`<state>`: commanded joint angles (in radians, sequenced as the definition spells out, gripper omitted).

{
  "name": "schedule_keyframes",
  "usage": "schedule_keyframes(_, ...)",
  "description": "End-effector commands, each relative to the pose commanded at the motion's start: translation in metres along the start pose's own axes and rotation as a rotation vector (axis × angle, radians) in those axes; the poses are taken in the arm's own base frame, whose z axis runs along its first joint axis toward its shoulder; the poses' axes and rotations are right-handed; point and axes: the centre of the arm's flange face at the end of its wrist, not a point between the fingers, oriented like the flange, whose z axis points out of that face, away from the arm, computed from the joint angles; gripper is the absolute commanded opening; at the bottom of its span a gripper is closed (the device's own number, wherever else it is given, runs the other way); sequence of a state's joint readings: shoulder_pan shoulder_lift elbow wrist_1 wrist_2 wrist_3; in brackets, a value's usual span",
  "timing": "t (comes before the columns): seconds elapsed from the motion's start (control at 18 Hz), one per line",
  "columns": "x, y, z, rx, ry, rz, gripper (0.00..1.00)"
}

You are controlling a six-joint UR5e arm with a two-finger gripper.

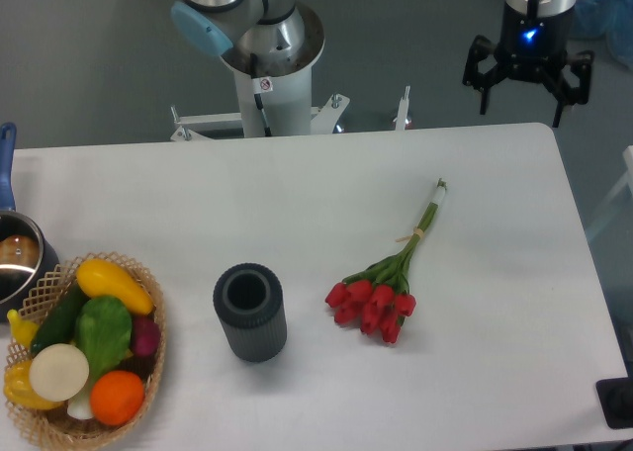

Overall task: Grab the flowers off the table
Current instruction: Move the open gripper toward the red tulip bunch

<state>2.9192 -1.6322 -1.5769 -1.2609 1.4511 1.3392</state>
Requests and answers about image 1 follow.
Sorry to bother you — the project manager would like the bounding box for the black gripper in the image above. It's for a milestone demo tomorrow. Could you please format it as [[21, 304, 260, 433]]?
[[461, 0, 595, 129]]

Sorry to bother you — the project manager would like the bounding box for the red tulip bouquet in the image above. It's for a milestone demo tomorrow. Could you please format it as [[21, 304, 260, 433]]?
[[324, 179, 447, 344]]

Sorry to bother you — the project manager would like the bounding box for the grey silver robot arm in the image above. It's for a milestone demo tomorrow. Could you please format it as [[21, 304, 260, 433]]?
[[170, 0, 593, 117]]

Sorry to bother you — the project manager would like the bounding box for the blue plastic bag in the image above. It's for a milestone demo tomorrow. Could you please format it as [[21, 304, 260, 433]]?
[[572, 0, 632, 70]]

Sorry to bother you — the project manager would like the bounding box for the black device at table edge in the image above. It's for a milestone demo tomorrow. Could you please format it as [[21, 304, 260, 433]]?
[[595, 378, 633, 429]]

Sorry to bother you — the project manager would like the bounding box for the dark grey ribbed vase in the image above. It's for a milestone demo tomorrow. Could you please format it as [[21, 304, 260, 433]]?
[[213, 263, 288, 363]]

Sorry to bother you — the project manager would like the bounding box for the purple red onion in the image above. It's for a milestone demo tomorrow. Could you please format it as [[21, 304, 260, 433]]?
[[130, 316, 161, 357]]

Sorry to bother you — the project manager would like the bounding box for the yellow squash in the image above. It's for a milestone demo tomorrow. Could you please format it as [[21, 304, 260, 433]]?
[[75, 258, 154, 316]]

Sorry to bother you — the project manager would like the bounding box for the green lettuce leaf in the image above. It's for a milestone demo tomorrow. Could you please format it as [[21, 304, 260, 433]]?
[[74, 296, 133, 386]]

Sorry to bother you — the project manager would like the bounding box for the orange fruit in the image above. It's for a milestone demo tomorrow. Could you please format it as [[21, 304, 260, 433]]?
[[89, 370, 144, 426]]

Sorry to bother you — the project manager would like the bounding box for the green cucumber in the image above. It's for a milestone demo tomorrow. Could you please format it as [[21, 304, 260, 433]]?
[[30, 283, 89, 356]]

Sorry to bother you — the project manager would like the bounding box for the white round radish slice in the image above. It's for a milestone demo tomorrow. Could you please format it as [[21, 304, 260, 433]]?
[[29, 343, 89, 402]]

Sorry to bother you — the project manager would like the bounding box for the white leek stalk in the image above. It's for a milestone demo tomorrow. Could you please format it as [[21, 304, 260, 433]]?
[[66, 380, 94, 420]]

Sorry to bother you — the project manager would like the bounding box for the woven wicker basket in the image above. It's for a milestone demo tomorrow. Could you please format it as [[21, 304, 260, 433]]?
[[6, 252, 166, 450]]

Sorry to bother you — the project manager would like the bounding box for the yellow bell pepper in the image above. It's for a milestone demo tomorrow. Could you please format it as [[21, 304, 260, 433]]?
[[3, 360, 64, 410]]

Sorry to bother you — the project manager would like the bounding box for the white frame at right edge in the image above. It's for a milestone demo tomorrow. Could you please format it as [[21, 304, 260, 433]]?
[[585, 145, 632, 243]]

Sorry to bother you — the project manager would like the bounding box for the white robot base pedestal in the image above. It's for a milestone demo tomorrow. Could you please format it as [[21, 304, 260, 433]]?
[[170, 66, 351, 141]]

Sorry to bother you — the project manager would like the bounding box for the blue handled saucepan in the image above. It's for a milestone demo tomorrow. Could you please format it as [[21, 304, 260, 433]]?
[[1, 123, 58, 323]]

